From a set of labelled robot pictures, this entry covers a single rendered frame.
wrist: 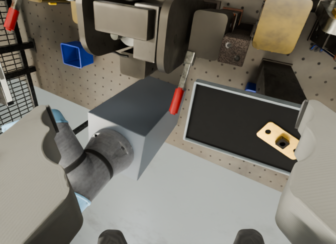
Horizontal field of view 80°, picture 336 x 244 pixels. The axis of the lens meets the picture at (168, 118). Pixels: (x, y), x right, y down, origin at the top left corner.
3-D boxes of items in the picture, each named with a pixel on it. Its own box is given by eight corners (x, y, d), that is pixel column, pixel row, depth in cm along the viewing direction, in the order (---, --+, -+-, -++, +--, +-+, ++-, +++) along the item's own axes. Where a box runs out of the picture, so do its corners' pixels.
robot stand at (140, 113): (176, 124, 101) (137, 181, 69) (141, 110, 105) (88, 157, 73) (186, 89, 90) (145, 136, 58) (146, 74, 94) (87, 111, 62)
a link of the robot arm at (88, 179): (89, 184, 62) (52, 223, 51) (66, 148, 58) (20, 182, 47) (117, 184, 56) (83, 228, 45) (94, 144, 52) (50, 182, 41)
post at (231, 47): (255, 23, 69) (250, 40, 37) (250, 38, 72) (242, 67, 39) (240, 20, 70) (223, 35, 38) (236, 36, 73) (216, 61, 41)
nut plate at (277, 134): (310, 147, 36) (311, 151, 35) (293, 159, 38) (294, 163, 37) (270, 120, 36) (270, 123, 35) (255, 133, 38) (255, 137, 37)
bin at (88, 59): (92, 44, 98) (79, 47, 90) (94, 64, 103) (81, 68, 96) (74, 39, 101) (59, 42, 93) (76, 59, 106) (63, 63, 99)
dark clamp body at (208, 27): (244, 9, 69) (230, 14, 38) (234, 45, 75) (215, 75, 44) (223, 6, 71) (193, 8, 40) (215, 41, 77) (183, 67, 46)
